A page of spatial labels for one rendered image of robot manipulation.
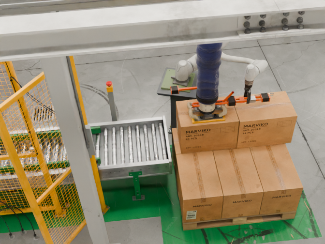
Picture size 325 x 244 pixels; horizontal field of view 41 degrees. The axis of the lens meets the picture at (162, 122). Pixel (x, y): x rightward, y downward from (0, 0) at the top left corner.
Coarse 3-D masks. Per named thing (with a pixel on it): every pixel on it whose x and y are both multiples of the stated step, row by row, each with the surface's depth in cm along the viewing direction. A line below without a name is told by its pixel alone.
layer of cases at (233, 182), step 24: (192, 168) 454; (216, 168) 453; (240, 168) 452; (264, 168) 451; (288, 168) 450; (192, 192) 433; (216, 192) 432; (240, 192) 430; (264, 192) 431; (288, 192) 435; (192, 216) 448; (216, 216) 452; (240, 216) 457
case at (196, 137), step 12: (180, 108) 461; (228, 108) 458; (180, 120) 449; (228, 120) 446; (180, 132) 448; (192, 132) 448; (204, 132) 450; (216, 132) 452; (228, 132) 454; (180, 144) 464; (192, 144) 461; (204, 144) 463; (216, 144) 465; (228, 144) 467
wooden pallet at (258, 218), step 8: (248, 216) 458; (256, 216) 471; (264, 216) 470; (272, 216) 470; (280, 216) 470; (288, 216) 465; (184, 224) 456; (192, 224) 458; (200, 224) 466; (208, 224) 466; (216, 224) 466; (224, 224) 465; (232, 224) 465; (240, 224) 467
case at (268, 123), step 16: (240, 96) 472; (272, 96) 470; (240, 112) 454; (256, 112) 453; (272, 112) 452; (288, 112) 451; (240, 128) 451; (256, 128) 453; (272, 128) 456; (288, 128) 459; (240, 144) 468; (256, 144) 471; (272, 144) 474
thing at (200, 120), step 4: (200, 116) 445; (204, 116) 448; (216, 116) 447; (224, 116) 448; (192, 120) 445; (196, 120) 444; (200, 120) 444; (204, 120) 444; (208, 120) 444; (212, 120) 444; (216, 120) 444; (220, 120) 445; (224, 120) 445
